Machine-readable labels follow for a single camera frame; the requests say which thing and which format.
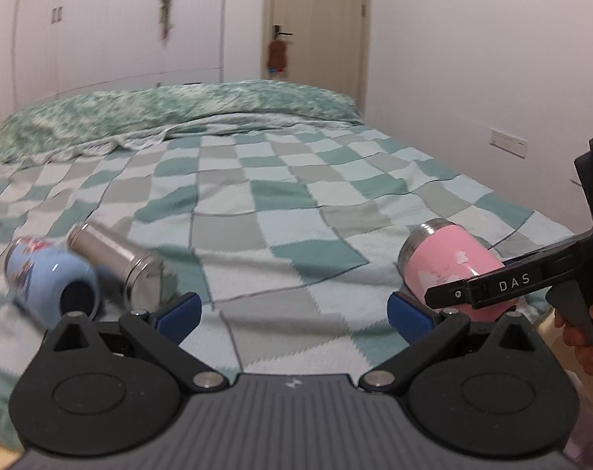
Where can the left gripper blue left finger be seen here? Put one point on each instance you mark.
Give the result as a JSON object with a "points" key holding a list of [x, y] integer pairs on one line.
{"points": [[156, 338]]}

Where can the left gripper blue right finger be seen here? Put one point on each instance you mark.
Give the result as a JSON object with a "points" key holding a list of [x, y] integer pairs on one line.
{"points": [[431, 336]]}

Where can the pink steel cup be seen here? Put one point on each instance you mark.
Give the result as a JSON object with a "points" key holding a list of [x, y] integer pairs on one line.
{"points": [[438, 252]]}

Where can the stainless steel cup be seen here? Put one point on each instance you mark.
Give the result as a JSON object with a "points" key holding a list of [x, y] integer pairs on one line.
{"points": [[140, 274]]}

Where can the light blue cartoon cup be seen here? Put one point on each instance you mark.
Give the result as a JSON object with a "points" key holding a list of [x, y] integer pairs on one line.
{"points": [[49, 281]]}

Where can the green checkered blanket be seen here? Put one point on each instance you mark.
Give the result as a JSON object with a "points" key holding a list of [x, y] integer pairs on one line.
{"points": [[290, 237]]}

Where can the green floral duvet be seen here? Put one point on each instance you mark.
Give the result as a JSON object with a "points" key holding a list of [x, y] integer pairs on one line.
{"points": [[91, 124]]}

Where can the white wardrobe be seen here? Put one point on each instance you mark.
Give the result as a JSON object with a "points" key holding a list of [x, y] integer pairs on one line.
{"points": [[68, 47]]}

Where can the green hanging ornament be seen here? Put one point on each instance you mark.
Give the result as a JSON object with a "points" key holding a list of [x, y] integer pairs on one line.
{"points": [[165, 18]]}

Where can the beige wooden door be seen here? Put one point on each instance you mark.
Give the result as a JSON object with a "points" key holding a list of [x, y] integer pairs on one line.
{"points": [[329, 43]]}

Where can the white wall socket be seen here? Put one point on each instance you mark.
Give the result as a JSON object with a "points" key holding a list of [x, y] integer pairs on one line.
{"points": [[508, 143]]}

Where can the black door handle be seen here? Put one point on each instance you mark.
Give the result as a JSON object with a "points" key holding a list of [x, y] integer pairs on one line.
{"points": [[279, 34]]}

